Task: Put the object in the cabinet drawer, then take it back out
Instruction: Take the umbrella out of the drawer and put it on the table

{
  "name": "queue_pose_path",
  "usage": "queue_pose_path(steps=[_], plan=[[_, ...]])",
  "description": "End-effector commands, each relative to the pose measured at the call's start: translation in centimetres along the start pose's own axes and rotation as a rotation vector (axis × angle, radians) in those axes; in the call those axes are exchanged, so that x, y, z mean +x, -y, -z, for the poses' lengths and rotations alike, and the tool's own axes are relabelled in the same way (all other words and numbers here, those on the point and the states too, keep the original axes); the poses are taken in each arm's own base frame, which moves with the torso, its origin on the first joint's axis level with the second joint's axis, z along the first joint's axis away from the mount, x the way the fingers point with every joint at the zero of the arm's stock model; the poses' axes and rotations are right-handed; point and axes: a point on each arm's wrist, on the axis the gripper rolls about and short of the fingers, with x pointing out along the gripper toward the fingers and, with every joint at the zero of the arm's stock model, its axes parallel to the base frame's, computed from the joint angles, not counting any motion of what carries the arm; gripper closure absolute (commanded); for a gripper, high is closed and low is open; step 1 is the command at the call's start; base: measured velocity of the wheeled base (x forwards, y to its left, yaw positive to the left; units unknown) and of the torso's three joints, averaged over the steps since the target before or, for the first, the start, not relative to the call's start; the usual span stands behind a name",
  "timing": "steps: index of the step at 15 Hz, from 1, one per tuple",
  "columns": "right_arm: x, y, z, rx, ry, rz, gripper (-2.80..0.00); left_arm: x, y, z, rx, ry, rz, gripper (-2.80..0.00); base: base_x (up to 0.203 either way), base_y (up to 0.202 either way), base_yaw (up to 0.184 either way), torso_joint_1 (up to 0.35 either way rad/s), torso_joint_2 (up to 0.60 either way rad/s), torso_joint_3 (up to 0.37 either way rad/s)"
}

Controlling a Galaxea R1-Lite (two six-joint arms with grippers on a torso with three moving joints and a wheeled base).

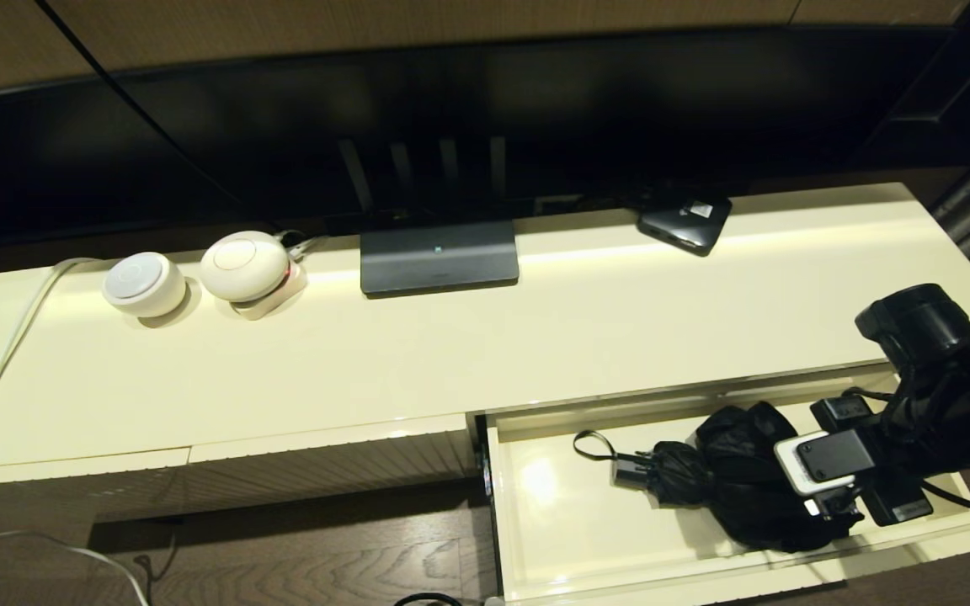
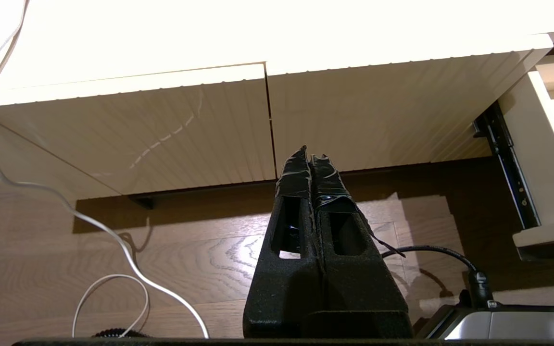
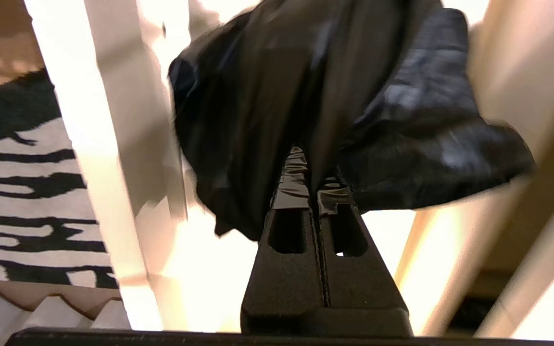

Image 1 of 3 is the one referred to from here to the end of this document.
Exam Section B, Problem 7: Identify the black umbrella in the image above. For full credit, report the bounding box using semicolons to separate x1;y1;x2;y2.
573;402;866;554

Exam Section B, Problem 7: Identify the cream drawer with black handle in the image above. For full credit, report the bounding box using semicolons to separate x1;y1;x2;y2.
477;364;970;606

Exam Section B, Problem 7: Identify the small black set-top box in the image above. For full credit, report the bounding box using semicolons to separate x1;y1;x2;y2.
637;195;733;257

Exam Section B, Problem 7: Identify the dark grey antenna router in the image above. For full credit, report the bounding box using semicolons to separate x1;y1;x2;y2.
338;137;520;297

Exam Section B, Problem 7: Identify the black flat television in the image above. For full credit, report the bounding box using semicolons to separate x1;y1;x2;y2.
0;29;957;253

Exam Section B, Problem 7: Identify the beige device base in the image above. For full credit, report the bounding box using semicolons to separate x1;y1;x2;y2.
231;263;311;322

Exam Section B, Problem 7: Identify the large white round device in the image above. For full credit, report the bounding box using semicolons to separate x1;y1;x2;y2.
199;231;292;304

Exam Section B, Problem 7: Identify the small white round speaker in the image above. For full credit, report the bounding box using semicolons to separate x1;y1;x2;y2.
101;252;188;319

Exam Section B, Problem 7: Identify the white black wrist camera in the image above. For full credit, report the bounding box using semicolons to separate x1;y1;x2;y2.
774;429;877;497

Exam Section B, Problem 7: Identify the grey thin cable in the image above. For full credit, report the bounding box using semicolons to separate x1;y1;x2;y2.
279;230;330;262

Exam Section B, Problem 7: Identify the white floor cable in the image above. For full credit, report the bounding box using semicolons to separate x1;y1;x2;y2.
0;529;153;606

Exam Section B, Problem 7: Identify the white power cable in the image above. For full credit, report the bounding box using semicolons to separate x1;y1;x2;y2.
0;258;107;468

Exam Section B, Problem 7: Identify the thin black hanging cable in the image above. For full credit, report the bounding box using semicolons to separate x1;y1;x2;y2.
35;0;263;221

